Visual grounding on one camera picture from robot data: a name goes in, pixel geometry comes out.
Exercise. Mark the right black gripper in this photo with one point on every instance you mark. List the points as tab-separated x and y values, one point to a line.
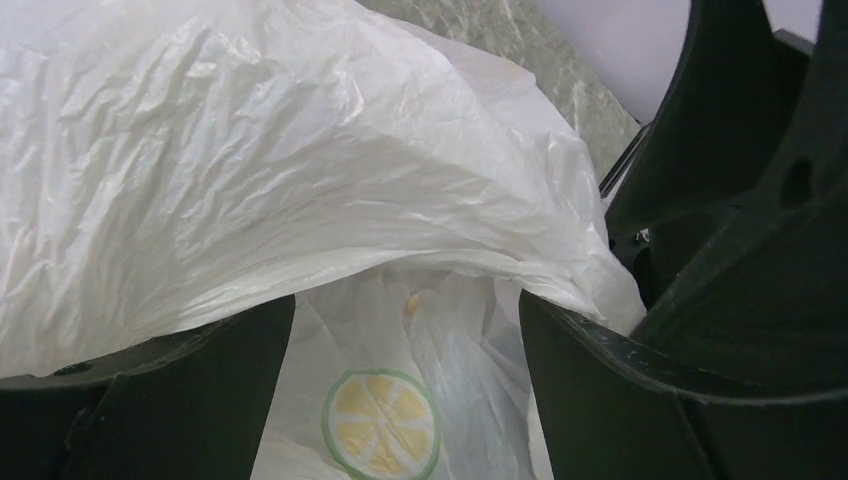
742	186

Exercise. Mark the white plastic bag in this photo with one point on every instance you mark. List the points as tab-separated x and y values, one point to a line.
166	165

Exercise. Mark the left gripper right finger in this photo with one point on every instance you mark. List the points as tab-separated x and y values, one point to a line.
612	408

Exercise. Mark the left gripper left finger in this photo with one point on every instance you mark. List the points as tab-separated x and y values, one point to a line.
191	405

